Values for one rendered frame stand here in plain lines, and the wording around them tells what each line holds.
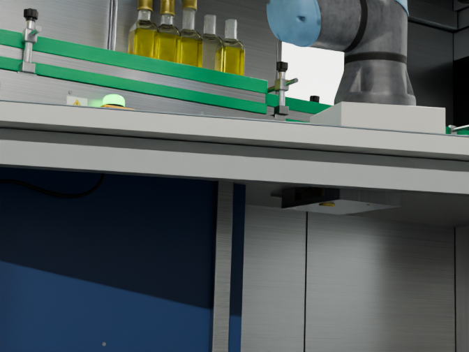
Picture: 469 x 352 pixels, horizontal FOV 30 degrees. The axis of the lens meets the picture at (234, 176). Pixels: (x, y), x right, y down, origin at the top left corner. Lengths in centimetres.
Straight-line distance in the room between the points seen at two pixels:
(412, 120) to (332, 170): 17
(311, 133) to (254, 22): 93
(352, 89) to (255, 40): 81
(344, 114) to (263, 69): 85
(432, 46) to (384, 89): 124
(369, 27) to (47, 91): 64
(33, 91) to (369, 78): 65
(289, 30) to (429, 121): 30
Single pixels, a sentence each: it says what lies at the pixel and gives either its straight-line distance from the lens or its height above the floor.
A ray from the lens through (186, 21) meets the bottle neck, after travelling 212.
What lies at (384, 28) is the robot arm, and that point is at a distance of 162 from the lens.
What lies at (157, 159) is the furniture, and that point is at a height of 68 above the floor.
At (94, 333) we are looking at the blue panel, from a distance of 179.
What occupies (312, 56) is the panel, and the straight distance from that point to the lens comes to 246.
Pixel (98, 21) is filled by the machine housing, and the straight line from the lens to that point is 220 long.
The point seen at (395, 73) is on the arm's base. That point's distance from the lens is 161.
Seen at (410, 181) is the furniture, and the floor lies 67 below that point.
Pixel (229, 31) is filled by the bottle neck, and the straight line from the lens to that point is 217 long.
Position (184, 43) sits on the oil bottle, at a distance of 208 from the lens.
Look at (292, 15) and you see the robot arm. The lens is 154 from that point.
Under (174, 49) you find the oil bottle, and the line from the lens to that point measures 206.
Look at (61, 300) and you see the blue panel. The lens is 176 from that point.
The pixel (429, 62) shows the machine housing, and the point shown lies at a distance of 278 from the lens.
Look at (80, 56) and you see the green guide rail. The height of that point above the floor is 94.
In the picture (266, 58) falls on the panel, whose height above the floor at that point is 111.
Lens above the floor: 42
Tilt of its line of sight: 9 degrees up
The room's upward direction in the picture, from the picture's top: 2 degrees clockwise
